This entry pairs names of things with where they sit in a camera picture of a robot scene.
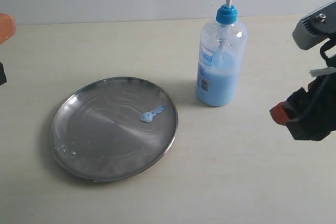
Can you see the orange tipped left gripper finger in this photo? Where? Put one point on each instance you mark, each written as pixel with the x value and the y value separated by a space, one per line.
pixel 7 30

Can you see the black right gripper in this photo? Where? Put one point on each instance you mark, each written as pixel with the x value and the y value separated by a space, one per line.
pixel 310 115

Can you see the blue pump soap bottle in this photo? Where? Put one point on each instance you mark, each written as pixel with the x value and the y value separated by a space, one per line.
pixel 223 42

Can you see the blue soap blob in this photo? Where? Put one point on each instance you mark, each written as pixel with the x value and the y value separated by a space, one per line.
pixel 147 117

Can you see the round stainless steel plate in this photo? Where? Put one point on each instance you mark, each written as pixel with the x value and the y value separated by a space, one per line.
pixel 96 134

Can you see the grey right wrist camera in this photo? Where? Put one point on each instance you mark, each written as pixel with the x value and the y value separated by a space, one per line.
pixel 315 27

